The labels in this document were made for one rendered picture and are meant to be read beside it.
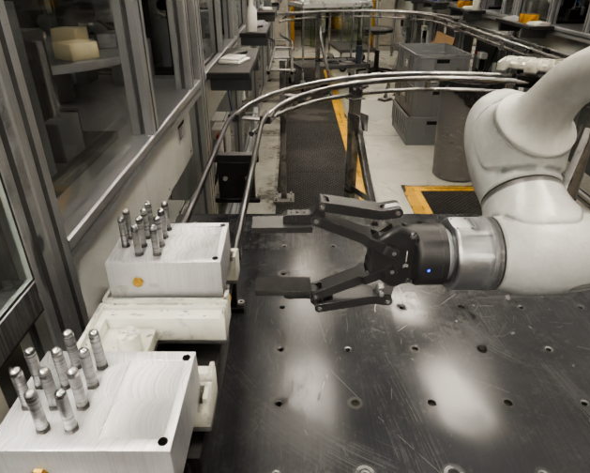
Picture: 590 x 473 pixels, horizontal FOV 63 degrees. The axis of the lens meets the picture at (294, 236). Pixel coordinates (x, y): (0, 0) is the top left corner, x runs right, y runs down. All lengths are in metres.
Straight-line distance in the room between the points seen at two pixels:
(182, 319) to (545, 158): 0.47
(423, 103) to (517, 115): 3.18
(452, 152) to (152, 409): 2.92
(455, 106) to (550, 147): 2.46
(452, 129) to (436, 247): 2.59
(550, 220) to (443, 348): 0.30
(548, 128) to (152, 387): 0.51
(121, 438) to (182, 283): 0.22
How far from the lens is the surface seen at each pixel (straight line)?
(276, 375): 0.74
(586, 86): 0.58
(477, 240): 0.58
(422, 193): 3.00
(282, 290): 0.59
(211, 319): 0.53
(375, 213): 0.55
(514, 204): 0.63
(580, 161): 2.21
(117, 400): 0.40
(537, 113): 0.64
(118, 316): 0.56
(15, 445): 0.40
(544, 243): 0.60
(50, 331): 0.64
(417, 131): 3.86
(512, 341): 0.87
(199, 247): 0.56
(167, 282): 0.55
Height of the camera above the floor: 1.21
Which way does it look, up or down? 29 degrees down
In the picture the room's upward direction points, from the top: straight up
